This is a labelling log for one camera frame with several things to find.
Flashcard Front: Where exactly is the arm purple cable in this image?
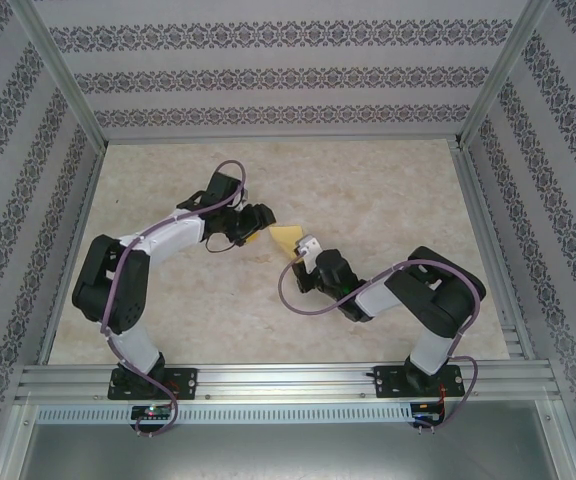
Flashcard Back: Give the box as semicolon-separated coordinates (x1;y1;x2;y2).
98;158;248;439
277;254;487;436

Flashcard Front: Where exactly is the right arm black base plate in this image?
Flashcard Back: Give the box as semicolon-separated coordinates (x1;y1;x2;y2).
375;364;464;400

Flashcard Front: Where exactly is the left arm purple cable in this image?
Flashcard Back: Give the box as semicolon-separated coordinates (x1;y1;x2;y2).
98;158;248;439

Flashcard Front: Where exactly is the aluminium table edge rail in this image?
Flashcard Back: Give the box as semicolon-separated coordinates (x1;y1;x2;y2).
450;142;537;361

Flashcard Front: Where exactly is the grey sheet metal tray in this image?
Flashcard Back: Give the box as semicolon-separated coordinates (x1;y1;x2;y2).
17;399;569;480

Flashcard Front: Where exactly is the left gripper thin black cable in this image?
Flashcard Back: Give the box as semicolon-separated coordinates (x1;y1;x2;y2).
203;233;237;256

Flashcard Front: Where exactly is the aluminium mounting rail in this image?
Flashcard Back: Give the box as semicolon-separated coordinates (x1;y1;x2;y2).
15;358;562;404

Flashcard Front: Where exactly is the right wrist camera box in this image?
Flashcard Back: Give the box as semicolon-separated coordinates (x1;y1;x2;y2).
293;236;323;260

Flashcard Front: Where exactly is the yellow cloth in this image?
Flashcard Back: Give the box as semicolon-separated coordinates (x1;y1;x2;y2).
267;224;305;264

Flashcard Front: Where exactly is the slotted grey cable duct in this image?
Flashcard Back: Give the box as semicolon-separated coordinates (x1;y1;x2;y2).
35;403;415;425

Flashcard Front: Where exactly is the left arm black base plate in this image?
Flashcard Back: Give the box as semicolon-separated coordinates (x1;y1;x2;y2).
109;367;199;401

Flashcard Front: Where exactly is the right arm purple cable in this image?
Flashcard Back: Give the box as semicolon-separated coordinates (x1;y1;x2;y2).
277;254;487;436

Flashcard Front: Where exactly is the aluminium frame post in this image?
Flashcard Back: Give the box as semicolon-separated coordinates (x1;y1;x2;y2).
455;0;554;149
15;0;109;151

